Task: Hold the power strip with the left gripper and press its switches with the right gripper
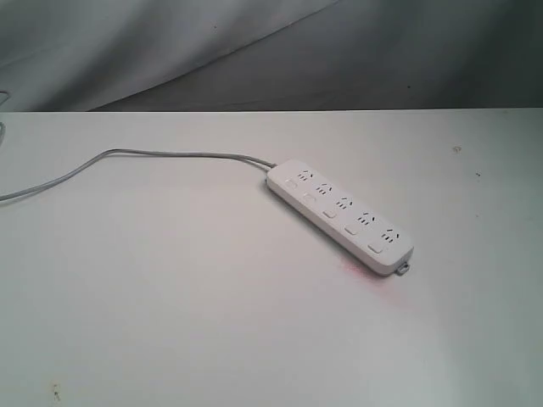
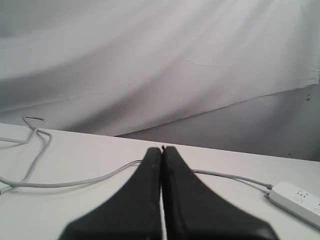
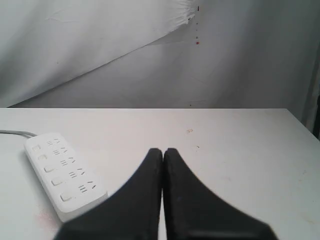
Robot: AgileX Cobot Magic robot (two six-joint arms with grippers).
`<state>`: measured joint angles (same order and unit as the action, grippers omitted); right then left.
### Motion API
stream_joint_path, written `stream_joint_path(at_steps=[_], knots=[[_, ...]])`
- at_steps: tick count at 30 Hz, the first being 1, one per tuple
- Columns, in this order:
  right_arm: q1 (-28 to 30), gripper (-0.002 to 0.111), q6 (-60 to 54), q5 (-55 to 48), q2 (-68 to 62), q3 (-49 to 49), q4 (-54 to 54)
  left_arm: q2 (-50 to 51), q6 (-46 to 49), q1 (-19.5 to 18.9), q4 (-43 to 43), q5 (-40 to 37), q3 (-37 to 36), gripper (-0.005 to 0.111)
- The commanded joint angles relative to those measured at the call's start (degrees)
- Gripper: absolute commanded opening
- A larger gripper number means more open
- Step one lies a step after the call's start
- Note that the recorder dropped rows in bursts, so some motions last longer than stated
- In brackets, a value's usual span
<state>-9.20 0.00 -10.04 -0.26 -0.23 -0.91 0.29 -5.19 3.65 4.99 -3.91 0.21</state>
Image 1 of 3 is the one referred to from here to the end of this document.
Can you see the white five-outlet power strip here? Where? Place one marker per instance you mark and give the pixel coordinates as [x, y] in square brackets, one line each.
[371, 238]

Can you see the grey backdrop cloth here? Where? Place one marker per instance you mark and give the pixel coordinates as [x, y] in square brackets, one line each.
[269, 55]

